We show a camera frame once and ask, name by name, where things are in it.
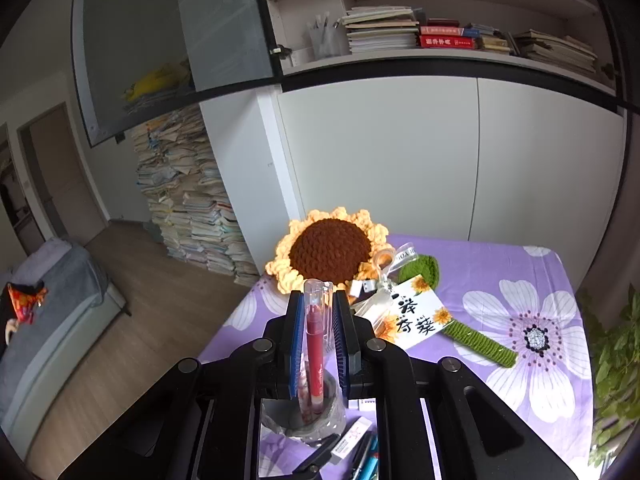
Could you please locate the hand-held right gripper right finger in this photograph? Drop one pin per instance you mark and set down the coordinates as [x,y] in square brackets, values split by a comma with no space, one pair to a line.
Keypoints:
[341,345]

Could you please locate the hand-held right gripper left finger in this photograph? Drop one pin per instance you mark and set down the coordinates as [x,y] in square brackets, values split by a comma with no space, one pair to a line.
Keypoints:
[296,345]

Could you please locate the red pen with clear cap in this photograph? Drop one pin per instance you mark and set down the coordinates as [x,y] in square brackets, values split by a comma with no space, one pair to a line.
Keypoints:
[315,340]

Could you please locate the grey pen holder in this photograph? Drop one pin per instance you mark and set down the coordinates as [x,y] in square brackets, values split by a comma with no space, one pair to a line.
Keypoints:
[320,425]

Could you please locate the sunflower print gift card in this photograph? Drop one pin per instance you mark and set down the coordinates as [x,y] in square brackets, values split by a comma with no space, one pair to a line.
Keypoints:
[415,317]

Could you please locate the white eraser with sleeve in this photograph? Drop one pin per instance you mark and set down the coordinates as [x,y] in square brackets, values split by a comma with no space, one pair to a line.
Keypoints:
[352,440]

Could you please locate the translucent white ribbon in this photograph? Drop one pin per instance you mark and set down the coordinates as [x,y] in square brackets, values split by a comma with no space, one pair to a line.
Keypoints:
[386,259]

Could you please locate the crocheted sunflower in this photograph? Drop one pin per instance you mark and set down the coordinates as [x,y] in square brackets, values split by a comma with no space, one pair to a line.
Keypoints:
[327,247]

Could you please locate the black pen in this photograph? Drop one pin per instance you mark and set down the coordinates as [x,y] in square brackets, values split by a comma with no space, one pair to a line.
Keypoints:
[361,455]

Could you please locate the purple floral tablecloth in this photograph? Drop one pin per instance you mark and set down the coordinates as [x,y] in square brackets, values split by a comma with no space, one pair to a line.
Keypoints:
[500,270]

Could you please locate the pile of books and papers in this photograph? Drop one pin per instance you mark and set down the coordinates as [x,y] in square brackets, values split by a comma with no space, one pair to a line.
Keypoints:
[195,200]

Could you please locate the white bookcase cabinet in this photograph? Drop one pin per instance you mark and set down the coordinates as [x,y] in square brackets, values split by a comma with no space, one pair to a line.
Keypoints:
[390,160]

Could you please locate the grey bed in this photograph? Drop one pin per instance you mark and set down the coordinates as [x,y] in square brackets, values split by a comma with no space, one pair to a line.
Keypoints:
[55,310]

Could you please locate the red orange bag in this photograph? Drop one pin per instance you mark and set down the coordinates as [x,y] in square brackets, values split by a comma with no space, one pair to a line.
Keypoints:
[25,305]

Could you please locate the green potted plant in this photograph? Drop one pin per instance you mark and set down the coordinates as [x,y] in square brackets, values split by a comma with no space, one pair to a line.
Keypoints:
[617,360]

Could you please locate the wooden door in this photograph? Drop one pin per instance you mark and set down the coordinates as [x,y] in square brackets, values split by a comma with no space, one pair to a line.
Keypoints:
[65,180]

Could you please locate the yellow bag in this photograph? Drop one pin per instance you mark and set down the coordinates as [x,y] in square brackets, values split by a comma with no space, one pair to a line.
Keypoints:
[155,80]

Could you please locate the clear cup with pens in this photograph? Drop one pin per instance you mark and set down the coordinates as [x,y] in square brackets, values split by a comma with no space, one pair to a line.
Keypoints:
[325,37]

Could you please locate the stack of pale books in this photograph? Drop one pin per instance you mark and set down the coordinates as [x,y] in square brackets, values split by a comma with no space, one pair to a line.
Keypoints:
[382,30]

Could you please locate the stack of red books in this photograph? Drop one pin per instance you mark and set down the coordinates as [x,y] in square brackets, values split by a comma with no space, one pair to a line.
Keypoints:
[447,40]

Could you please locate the glass cabinet door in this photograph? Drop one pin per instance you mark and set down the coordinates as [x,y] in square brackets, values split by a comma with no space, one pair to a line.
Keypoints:
[215,25]

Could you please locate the small stack of books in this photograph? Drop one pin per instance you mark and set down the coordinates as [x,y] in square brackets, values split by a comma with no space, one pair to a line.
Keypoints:
[495,42]

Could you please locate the stack of worn books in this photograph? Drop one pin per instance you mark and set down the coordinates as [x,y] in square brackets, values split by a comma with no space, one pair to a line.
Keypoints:
[555,50]

